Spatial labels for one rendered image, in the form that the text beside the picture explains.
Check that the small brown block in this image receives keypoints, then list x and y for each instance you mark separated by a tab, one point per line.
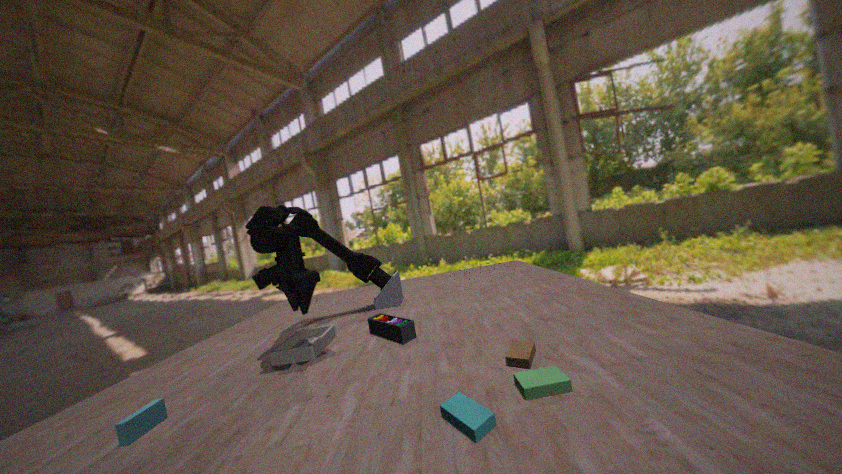
520	354

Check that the green rectangular block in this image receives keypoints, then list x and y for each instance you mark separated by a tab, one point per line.
542	382

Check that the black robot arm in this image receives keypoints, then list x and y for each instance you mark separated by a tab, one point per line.
267	237

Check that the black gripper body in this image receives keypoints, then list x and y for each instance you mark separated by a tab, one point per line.
298	276

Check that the teal rectangular block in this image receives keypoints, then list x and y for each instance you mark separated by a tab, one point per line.
140	422
472	419

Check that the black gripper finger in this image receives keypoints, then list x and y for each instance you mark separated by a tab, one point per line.
291	297
303	295

